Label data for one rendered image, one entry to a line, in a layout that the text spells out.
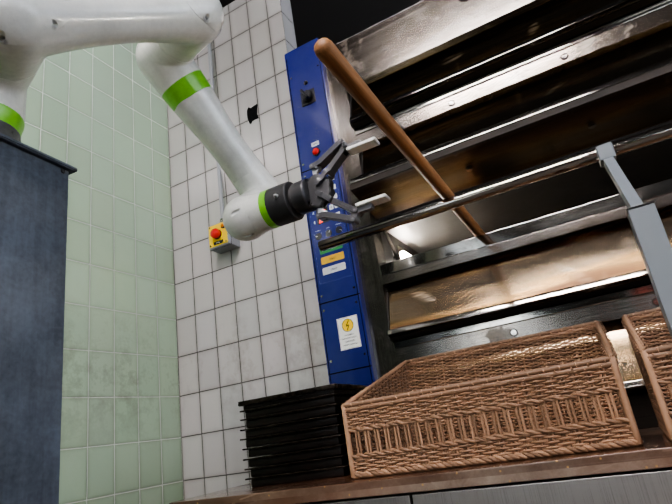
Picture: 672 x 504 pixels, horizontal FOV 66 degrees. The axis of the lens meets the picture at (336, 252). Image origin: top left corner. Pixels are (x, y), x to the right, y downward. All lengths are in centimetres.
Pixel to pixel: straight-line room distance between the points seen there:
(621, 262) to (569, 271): 13
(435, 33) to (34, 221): 148
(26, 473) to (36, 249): 34
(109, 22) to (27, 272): 47
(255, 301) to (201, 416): 47
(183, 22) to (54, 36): 29
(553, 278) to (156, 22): 118
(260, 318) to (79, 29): 120
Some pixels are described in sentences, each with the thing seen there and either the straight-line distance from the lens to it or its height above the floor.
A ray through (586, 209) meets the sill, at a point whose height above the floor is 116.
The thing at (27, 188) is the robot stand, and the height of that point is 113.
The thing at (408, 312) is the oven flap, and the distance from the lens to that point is 166.
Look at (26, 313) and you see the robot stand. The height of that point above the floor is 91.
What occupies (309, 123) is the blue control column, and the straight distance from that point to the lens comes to 203.
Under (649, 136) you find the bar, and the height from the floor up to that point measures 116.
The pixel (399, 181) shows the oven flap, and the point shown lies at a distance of 167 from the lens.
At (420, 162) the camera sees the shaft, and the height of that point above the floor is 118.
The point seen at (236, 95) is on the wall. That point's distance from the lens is 237.
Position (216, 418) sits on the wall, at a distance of 204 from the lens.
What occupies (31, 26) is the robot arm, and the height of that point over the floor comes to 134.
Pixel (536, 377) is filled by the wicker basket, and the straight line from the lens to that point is 106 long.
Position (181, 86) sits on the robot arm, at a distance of 135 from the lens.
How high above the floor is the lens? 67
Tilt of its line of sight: 19 degrees up
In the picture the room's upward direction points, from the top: 9 degrees counter-clockwise
